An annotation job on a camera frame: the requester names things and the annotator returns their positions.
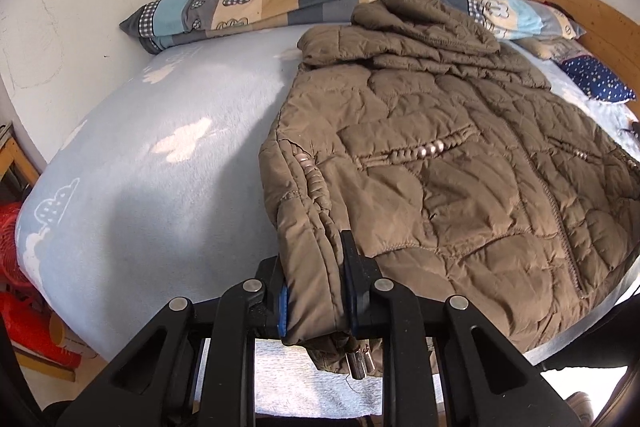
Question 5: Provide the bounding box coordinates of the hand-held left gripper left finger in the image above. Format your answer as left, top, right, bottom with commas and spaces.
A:
56, 254, 291, 427

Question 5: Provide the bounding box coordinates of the patchwork printed quilt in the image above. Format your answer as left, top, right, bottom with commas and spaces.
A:
119, 0, 587, 56

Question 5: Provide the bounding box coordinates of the light blue cloud bed sheet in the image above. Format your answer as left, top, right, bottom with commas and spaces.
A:
15, 24, 640, 418

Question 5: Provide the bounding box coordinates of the navy star print pillow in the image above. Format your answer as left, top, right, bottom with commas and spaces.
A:
560, 57, 637, 104

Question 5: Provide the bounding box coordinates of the yellow cup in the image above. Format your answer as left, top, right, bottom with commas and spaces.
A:
48, 313, 68, 348

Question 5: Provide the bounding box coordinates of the person's shoe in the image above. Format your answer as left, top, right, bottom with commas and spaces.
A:
564, 391, 598, 427

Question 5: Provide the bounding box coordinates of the brown hooded puffer jacket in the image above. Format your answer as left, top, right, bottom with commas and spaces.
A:
259, 0, 640, 380

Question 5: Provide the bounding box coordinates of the wooden bed headboard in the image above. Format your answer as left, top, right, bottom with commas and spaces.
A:
530, 0, 640, 68

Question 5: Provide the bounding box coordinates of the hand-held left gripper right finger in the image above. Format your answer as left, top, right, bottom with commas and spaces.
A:
340, 229, 583, 427

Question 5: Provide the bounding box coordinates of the wooden rack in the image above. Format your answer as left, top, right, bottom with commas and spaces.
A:
0, 122, 42, 202

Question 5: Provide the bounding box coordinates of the sketch print pillow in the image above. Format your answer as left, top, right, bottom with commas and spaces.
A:
547, 38, 596, 65

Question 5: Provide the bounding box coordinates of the dark red cloth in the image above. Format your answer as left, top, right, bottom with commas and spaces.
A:
542, 1, 576, 20

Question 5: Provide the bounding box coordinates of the beige pillow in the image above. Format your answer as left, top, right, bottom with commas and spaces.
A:
515, 38, 556, 60

